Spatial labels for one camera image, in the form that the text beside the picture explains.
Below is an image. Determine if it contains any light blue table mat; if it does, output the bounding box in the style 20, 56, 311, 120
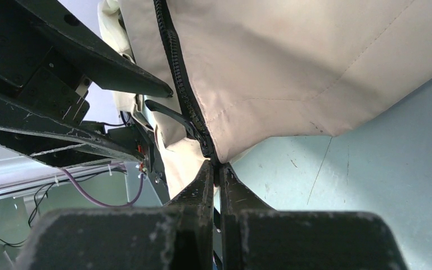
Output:
232, 80, 432, 269

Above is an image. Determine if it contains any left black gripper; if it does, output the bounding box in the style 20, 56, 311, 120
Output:
0, 1, 173, 168

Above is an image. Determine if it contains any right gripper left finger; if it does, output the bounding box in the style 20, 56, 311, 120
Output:
15, 161, 215, 269

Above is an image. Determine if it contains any beige zip jacket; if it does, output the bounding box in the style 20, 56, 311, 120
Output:
98, 1, 432, 197

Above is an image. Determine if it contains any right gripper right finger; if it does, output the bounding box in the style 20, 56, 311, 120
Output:
219, 164, 407, 269

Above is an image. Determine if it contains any aluminium frame rail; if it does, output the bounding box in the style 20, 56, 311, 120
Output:
0, 143, 172, 270

